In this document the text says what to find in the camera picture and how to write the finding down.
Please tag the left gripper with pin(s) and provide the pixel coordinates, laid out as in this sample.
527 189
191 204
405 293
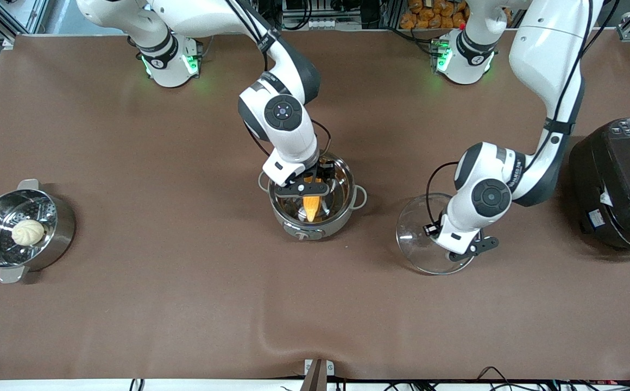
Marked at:
436 234

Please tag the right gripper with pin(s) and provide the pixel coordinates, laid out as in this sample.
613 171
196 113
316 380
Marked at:
315 175

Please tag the yellow corn cob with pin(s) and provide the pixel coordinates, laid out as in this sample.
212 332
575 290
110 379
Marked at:
312 209

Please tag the glass pot lid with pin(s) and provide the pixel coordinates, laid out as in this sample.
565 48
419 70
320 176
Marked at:
418 244

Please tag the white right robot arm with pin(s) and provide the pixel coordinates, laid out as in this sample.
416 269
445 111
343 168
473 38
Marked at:
195 19

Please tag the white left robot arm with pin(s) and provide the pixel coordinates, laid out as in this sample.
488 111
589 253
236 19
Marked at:
546 60

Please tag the steel electric cooking pot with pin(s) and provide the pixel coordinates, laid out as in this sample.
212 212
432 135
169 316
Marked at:
342 212

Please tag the steel steamer pot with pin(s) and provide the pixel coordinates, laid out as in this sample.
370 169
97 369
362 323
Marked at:
49 239

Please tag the small white power strip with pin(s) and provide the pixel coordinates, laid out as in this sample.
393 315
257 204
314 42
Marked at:
325 24

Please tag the black rice cooker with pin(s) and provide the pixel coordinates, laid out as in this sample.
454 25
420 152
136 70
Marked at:
619 184

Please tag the brown table cloth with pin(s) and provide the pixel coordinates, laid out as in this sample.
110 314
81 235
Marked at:
195 315

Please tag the grey metal table clamp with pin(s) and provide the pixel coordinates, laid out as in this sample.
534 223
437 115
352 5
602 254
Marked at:
319 372

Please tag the pile of orange breads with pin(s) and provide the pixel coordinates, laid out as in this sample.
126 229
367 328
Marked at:
434 13

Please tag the white steamed bun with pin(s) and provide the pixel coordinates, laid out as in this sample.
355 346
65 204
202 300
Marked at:
27 232

